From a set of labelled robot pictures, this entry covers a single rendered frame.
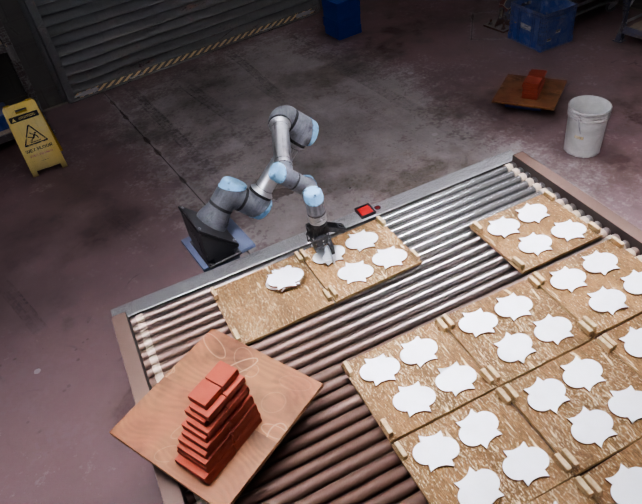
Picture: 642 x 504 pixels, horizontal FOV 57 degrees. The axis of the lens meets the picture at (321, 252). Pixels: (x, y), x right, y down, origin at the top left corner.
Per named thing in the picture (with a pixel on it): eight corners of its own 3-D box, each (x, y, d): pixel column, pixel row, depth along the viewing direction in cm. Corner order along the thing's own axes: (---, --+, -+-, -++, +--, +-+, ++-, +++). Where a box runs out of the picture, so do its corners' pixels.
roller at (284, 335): (154, 393, 222) (150, 385, 219) (568, 209, 270) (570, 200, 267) (157, 402, 218) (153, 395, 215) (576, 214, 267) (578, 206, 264)
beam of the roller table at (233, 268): (114, 318, 256) (109, 309, 252) (509, 158, 308) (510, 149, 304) (118, 331, 250) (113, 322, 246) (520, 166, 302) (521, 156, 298)
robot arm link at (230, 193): (207, 194, 276) (221, 169, 273) (232, 205, 283) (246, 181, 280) (213, 204, 266) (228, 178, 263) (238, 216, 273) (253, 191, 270)
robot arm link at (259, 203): (230, 203, 282) (291, 104, 268) (256, 215, 290) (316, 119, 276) (235, 214, 273) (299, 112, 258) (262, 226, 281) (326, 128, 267)
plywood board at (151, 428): (110, 434, 193) (108, 431, 192) (213, 330, 221) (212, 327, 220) (224, 515, 169) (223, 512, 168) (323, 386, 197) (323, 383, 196)
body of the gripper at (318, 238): (307, 242, 253) (303, 221, 245) (325, 234, 255) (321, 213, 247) (315, 252, 247) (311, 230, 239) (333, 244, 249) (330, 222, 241)
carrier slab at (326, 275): (298, 255, 262) (298, 252, 261) (378, 220, 273) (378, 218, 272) (336, 304, 238) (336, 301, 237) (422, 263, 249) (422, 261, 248)
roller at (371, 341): (167, 435, 208) (163, 427, 204) (602, 232, 256) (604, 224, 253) (171, 446, 204) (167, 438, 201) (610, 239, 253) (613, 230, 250)
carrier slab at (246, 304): (210, 293, 251) (209, 290, 250) (297, 256, 262) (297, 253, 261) (239, 348, 227) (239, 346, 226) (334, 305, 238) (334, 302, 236)
